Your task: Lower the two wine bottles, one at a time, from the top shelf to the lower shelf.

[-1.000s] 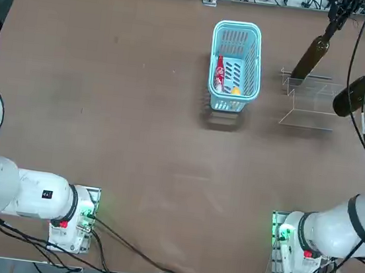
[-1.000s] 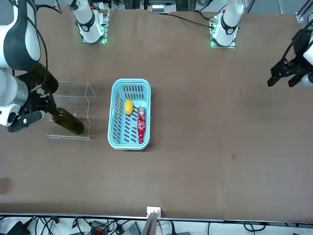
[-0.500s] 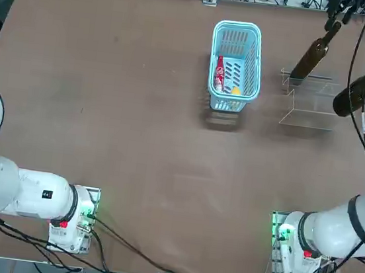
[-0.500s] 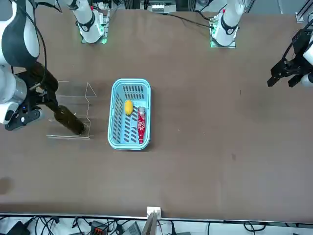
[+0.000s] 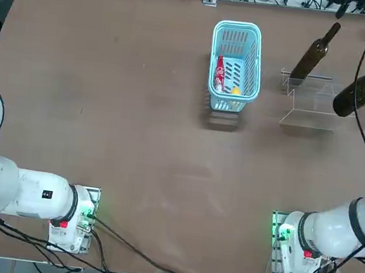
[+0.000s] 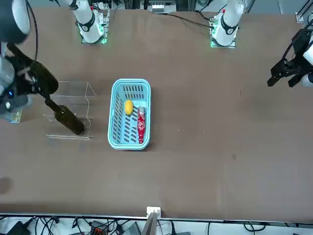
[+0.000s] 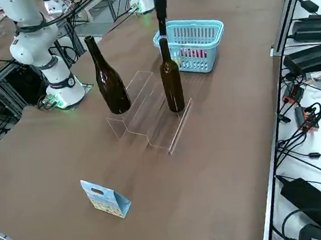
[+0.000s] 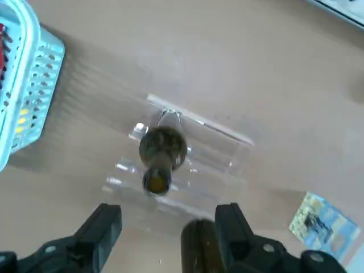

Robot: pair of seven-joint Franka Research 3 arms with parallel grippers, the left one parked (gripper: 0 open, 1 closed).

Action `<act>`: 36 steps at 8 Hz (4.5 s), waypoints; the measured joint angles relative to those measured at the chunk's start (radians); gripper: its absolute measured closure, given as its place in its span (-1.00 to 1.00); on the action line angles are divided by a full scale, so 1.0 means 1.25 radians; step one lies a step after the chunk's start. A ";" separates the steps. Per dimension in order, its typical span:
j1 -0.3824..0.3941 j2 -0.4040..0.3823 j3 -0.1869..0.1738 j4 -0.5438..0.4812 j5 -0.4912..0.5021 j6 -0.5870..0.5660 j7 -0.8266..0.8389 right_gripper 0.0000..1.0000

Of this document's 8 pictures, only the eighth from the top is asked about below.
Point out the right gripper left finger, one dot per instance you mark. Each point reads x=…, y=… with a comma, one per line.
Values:
x=85, y=244

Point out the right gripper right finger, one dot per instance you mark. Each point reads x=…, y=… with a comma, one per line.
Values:
x=250, y=253

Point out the brown sloping-shouldered wine bottle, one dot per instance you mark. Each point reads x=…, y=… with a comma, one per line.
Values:
x=199, y=247

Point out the brown straight-shouldered wine bottle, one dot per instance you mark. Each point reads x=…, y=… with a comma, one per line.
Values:
x=162, y=148

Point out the clear acrylic stepped shelf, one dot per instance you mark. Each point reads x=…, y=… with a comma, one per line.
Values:
x=216, y=159

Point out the blue printed paper bag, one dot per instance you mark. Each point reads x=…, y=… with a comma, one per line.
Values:
x=324, y=227

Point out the small yellow fruit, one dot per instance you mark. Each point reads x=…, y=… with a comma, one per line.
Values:
x=22, y=120

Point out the light blue plastic basket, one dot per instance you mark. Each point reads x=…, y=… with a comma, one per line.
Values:
x=31, y=42

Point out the white table edge rail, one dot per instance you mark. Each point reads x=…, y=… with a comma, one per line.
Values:
x=341, y=11

